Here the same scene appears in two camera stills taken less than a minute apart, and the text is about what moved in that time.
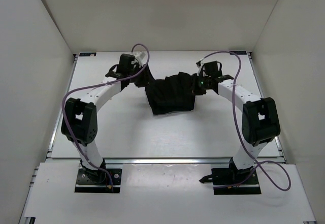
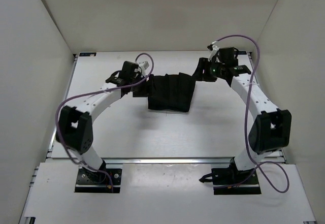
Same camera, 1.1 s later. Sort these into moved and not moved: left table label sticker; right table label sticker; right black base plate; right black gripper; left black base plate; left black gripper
Moved: left black gripper; right black gripper
Not moved: right table label sticker; left black base plate; left table label sticker; right black base plate
